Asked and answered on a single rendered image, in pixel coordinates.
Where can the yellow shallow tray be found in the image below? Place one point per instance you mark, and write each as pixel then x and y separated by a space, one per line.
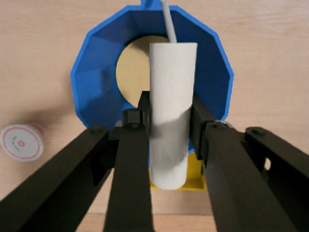
pixel 194 179

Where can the blue pail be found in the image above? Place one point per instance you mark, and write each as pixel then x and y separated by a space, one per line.
pixel 129 53

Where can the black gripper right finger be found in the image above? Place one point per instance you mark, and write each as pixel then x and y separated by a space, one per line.
pixel 241 200

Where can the white yogurt cup with red stripes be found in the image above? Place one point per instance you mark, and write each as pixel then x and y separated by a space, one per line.
pixel 23 141

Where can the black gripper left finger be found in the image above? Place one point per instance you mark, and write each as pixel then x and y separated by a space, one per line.
pixel 58 195

